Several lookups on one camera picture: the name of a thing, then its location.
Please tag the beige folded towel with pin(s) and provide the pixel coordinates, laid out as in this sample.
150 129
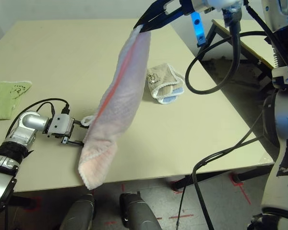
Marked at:
162 76

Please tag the beige side table black frame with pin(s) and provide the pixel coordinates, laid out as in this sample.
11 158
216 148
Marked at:
252 43

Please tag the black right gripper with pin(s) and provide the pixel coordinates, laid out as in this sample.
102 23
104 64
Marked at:
187 7

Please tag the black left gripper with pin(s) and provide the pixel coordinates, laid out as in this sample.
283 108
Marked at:
66 141

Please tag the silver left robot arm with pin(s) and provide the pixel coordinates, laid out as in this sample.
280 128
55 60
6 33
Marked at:
21 134

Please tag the green folded towel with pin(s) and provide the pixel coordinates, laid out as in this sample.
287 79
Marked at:
2 100

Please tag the black table foot bar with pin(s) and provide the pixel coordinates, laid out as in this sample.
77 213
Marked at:
249 175
26 201

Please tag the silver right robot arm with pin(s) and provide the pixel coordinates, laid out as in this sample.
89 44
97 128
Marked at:
283 115

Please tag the pink towel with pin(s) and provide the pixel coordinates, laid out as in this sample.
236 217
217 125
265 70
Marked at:
124 95

